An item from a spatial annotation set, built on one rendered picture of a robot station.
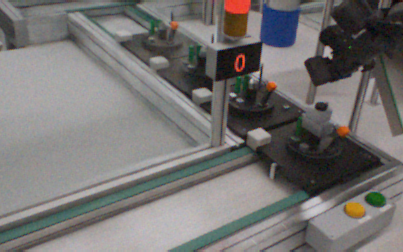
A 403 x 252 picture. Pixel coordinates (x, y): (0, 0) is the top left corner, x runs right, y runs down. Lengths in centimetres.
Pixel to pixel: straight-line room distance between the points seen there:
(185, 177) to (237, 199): 13
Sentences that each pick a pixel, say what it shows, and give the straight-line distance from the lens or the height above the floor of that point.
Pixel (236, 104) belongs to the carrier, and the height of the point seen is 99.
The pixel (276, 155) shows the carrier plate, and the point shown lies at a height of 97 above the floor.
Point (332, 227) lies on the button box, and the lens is 104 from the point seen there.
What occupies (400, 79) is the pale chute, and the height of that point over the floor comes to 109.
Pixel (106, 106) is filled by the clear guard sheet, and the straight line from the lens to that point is 101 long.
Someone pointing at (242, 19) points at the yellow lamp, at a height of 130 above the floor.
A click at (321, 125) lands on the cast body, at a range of 118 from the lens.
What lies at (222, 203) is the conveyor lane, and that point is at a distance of 112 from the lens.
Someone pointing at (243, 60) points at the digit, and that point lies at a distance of 108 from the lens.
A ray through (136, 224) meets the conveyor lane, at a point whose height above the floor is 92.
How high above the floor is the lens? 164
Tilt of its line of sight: 34 degrees down
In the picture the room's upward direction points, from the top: 6 degrees clockwise
